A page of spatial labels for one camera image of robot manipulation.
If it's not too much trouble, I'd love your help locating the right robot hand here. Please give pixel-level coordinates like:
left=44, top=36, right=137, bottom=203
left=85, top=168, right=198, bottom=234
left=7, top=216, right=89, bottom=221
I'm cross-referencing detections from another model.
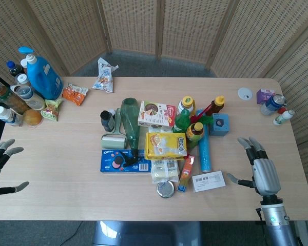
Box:
left=226, top=136, right=282, bottom=197

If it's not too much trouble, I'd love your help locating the yellow snack bag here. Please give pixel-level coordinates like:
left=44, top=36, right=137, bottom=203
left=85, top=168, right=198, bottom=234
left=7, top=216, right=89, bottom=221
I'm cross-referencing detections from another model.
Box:
left=144, top=132, right=188, bottom=160

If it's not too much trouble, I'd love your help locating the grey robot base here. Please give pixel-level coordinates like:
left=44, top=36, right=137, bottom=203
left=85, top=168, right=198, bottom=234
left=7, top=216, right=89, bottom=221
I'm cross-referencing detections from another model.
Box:
left=92, top=220, right=202, bottom=246

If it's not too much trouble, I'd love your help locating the green-yellow snack packet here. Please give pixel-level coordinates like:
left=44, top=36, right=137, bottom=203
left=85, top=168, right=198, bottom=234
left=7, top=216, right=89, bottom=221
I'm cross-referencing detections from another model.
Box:
left=40, top=98, right=64, bottom=121

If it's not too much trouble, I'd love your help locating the orange small box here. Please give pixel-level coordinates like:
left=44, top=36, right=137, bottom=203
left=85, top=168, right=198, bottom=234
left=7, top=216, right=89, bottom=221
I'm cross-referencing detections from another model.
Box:
left=176, top=154, right=195, bottom=193

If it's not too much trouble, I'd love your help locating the orange snack packet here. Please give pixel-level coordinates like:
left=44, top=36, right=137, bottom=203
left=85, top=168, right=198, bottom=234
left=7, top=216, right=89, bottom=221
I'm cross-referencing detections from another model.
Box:
left=62, top=83, right=89, bottom=107

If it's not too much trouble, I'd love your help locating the white pie snack box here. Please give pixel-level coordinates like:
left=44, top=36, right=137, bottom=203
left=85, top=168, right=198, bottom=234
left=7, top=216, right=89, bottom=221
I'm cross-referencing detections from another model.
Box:
left=137, top=100, right=177, bottom=129

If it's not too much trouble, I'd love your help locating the white snack packet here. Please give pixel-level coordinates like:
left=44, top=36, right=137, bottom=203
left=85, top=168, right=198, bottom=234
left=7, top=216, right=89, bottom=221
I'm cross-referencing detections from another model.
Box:
left=91, top=57, right=119, bottom=93

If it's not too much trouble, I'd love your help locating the white-capped white bottle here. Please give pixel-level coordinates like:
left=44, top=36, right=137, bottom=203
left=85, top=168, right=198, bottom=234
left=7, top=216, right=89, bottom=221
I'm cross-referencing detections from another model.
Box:
left=0, top=106, right=23, bottom=127

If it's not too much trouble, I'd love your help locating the orange fruit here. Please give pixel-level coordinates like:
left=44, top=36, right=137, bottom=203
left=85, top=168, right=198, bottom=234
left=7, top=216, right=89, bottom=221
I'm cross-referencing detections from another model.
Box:
left=23, top=109, right=43, bottom=127

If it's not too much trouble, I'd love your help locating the white label card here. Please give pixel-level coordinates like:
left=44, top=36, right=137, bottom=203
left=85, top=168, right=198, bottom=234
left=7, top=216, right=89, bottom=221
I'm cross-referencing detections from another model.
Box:
left=191, top=170, right=226, bottom=193

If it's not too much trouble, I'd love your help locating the small white green-labelled bottle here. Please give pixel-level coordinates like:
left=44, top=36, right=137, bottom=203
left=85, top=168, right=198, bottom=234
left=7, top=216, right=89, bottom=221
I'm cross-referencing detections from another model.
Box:
left=273, top=109, right=296, bottom=126

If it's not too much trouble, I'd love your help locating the brown tea bottle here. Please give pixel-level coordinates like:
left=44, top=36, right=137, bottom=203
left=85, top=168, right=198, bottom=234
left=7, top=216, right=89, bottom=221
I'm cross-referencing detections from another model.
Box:
left=0, top=81, right=30, bottom=115

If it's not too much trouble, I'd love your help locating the blue cylindrical tube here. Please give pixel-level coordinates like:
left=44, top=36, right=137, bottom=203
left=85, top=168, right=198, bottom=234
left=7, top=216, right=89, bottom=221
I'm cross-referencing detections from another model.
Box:
left=196, top=109, right=212, bottom=172

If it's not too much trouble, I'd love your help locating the blue square box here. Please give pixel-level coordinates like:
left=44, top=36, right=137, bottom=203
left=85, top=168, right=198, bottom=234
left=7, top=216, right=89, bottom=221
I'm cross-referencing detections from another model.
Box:
left=209, top=113, right=231, bottom=137

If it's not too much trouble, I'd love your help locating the blue drink can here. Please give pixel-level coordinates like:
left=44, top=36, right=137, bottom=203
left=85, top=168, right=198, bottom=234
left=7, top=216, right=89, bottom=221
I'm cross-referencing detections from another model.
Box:
left=260, top=94, right=287, bottom=116

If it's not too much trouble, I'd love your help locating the clear jar with grey lid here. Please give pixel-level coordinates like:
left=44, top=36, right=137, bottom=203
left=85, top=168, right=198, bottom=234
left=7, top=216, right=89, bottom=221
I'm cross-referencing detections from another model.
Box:
left=10, top=84, right=46, bottom=111

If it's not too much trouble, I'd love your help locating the purple small carton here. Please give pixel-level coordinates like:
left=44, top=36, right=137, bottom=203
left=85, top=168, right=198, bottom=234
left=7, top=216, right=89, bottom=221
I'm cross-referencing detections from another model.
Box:
left=256, top=88, right=276, bottom=105

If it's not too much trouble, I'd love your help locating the yellow-capped dark tea bottle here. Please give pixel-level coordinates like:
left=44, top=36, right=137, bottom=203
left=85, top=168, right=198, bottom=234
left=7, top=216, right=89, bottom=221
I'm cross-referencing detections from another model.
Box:
left=186, top=122, right=205, bottom=148

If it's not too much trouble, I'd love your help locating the white round table grommet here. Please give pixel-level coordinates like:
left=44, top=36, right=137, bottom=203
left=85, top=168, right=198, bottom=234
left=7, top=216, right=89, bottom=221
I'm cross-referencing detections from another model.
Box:
left=238, top=87, right=254, bottom=100

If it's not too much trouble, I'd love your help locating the grey-capped bottle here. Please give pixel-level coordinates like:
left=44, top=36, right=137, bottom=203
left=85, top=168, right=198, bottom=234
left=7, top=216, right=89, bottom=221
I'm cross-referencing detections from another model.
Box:
left=14, top=73, right=31, bottom=87

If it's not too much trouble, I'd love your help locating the yellow-capped red sauce bottle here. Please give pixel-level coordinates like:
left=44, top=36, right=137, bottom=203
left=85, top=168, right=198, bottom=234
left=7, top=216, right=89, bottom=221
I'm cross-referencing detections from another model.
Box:
left=204, top=95, right=225, bottom=117

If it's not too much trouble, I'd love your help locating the dark cola bottle blue cap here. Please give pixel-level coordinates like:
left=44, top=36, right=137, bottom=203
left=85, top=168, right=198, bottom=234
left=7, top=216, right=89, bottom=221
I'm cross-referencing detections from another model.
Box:
left=6, top=60, right=26, bottom=78

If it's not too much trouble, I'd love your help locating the blue detergent pump bottle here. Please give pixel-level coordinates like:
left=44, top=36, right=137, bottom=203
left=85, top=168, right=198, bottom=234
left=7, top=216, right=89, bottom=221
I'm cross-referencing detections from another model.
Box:
left=18, top=46, right=64, bottom=100

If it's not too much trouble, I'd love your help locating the green plastic soda bottle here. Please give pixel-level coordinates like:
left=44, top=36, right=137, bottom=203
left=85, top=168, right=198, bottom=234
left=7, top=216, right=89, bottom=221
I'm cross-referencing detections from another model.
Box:
left=172, top=109, right=194, bottom=134

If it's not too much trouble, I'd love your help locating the white-capped clear bottle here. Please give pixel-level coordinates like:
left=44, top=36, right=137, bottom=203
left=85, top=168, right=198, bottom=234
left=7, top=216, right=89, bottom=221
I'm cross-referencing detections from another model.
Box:
left=20, top=58, right=30, bottom=75

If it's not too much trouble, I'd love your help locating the clear pack of white goods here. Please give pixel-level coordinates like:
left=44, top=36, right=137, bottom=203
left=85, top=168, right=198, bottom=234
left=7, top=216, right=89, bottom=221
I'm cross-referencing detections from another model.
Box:
left=150, top=158, right=181, bottom=183

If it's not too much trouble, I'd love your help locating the round metal tin can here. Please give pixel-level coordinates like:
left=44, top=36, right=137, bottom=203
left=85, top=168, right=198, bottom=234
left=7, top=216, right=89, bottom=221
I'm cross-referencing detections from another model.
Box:
left=157, top=181, right=175, bottom=199

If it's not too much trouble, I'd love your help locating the yellow-capped white bottle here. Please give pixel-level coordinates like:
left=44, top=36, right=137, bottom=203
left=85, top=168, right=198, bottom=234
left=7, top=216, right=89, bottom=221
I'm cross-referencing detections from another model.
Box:
left=178, top=95, right=196, bottom=116

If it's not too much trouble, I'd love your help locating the dark grey small bottle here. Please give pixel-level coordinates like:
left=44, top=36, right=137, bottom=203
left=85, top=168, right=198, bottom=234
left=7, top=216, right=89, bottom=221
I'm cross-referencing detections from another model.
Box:
left=100, top=109, right=116, bottom=132

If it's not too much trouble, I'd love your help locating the green lint roller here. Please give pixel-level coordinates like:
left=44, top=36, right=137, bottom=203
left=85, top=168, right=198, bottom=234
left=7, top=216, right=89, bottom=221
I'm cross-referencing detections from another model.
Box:
left=101, top=108, right=126, bottom=150

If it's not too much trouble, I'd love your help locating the blue Oreo cookie box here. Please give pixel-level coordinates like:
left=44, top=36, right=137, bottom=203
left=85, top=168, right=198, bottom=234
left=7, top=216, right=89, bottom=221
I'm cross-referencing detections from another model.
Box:
left=100, top=149, right=152, bottom=175

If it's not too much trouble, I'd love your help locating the green glass bottle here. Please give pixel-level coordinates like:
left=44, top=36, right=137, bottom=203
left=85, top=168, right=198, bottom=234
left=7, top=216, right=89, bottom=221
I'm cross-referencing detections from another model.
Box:
left=120, top=98, right=141, bottom=157

